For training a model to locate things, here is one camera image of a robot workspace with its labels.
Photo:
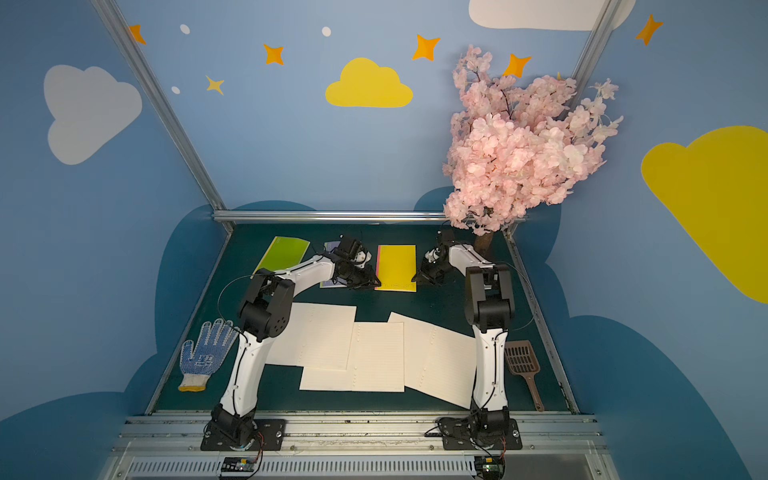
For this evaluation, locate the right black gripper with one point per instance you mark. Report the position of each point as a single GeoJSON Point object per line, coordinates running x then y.
{"type": "Point", "coordinates": [428, 273]}

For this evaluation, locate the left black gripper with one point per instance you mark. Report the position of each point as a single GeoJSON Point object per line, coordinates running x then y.
{"type": "Point", "coordinates": [360, 276]}

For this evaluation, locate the green cover notebook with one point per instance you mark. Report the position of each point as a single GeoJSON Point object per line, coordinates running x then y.
{"type": "Point", "coordinates": [283, 253]}

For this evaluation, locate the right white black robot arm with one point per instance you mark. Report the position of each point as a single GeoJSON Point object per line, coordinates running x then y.
{"type": "Point", "coordinates": [489, 309]}

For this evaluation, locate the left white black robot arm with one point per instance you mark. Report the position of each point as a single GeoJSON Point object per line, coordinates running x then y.
{"type": "Point", "coordinates": [264, 314]}

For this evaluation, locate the pink cherry blossom tree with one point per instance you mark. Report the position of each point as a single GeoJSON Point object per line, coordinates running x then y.
{"type": "Point", "coordinates": [514, 148]}

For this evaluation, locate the white blue dotted work glove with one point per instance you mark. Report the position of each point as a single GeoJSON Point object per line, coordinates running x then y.
{"type": "Point", "coordinates": [201, 358]}

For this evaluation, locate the right controller board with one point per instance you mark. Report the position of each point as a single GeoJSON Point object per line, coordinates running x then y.
{"type": "Point", "coordinates": [488, 468]}

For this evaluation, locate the controller board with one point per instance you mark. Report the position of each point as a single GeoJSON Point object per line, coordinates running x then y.
{"type": "Point", "coordinates": [488, 468]}
{"type": "Point", "coordinates": [238, 467]}

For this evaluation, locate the left controller board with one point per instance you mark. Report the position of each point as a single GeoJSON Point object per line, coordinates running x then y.
{"type": "Point", "coordinates": [238, 467]}

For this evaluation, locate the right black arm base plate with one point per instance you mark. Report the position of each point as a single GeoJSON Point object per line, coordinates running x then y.
{"type": "Point", "coordinates": [458, 434]}

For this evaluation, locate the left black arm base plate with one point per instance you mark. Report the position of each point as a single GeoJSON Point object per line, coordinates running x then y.
{"type": "Point", "coordinates": [244, 435]}

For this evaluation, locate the aluminium rail frame front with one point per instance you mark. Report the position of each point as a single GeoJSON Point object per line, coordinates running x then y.
{"type": "Point", "coordinates": [353, 445]}

